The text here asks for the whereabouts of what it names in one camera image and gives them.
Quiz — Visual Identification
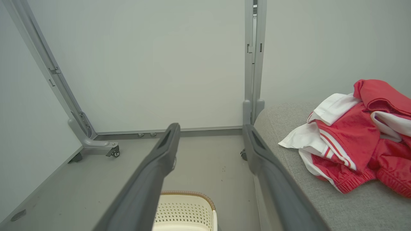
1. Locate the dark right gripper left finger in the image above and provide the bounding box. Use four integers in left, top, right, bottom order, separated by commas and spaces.
92, 123, 181, 231

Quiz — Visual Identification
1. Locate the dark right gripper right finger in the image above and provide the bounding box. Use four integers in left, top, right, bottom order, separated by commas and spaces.
242, 124, 332, 231

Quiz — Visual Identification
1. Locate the red white striped mesh garment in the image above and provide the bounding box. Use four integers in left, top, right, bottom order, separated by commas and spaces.
278, 93, 411, 198

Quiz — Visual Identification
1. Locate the plain red garment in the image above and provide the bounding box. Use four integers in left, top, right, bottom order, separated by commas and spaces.
353, 79, 411, 117

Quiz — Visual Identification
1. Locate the cream perforated laundry basket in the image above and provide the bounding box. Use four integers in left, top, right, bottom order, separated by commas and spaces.
152, 191, 218, 231

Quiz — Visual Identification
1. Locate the grey fabric sofa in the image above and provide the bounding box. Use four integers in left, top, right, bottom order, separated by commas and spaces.
253, 102, 411, 231

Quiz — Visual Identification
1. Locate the grey oval floor plate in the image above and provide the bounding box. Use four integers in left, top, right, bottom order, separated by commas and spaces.
10, 209, 27, 222

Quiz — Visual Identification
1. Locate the grey partition base rail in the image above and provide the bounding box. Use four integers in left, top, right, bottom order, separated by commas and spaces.
96, 126, 243, 141

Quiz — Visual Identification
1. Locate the grey double partition post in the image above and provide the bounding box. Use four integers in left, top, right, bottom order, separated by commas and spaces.
242, 0, 267, 126

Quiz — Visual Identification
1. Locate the grey partition post with foot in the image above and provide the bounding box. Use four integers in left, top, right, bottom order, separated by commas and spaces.
3, 0, 120, 156

